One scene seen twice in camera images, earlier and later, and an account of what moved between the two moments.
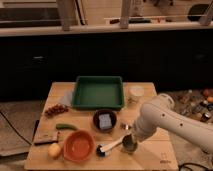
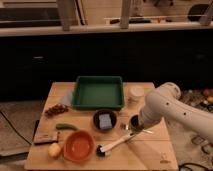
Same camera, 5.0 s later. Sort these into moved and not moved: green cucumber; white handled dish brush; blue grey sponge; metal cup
Moved: metal cup
Not moved: white handled dish brush; blue grey sponge; green cucumber
